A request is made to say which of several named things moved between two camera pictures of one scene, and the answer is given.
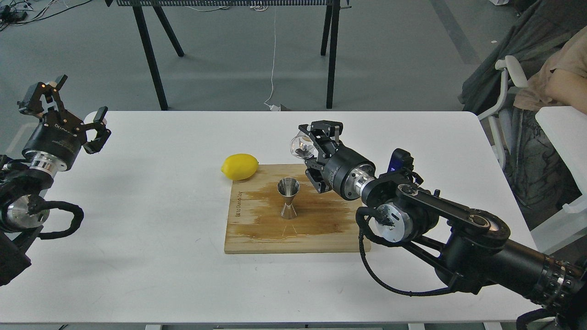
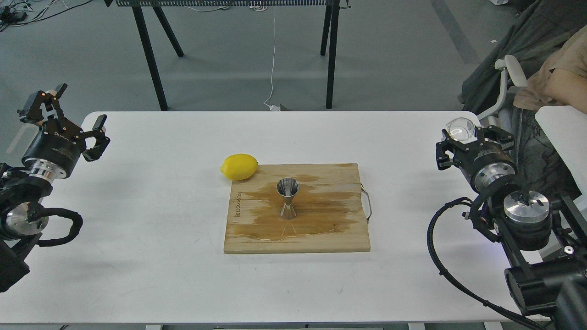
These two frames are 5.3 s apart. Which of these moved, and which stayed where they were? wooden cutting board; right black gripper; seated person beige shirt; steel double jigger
Moved: right black gripper
Stayed: steel double jigger; wooden cutting board; seated person beige shirt
